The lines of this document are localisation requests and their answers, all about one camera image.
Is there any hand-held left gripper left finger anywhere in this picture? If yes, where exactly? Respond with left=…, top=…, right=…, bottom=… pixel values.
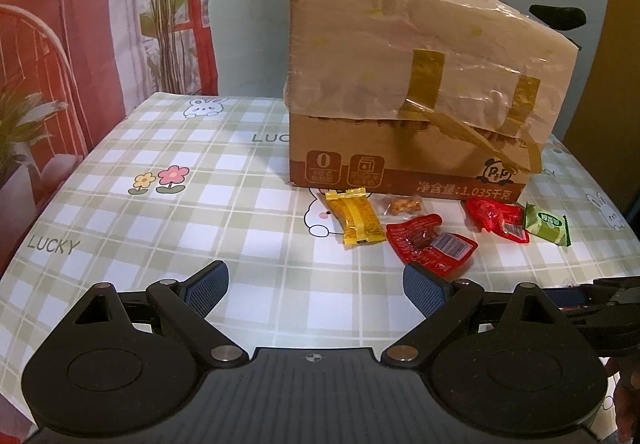
left=74, top=260, right=249, bottom=366

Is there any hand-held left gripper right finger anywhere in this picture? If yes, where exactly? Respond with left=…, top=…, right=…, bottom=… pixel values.
left=382, top=261, right=572, bottom=368

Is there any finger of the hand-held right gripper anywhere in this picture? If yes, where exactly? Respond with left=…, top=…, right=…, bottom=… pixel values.
left=562, top=306, right=640, bottom=356
left=542, top=276, right=640, bottom=308

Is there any clear nut packet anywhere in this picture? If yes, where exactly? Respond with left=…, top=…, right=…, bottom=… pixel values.
left=382, top=194, right=425, bottom=218

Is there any cardboard box with plastic cover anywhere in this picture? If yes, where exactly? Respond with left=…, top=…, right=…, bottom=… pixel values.
left=281, top=0, right=578, bottom=205

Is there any red snack packet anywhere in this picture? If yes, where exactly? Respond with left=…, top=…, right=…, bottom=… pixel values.
left=465, top=198, right=531, bottom=244
left=386, top=214, right=480, bottom=281

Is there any small green snack packet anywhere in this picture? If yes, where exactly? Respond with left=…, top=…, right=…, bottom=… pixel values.
left=522, top=203, right=572, bottom=249

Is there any yellow snack packet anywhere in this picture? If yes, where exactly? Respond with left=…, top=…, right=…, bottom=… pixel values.
left=324, top=187, right=387, bottom=249

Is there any printed backdrop cloth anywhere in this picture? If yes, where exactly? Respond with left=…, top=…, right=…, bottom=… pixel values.
left=0, top=0, right=221, bottom=275

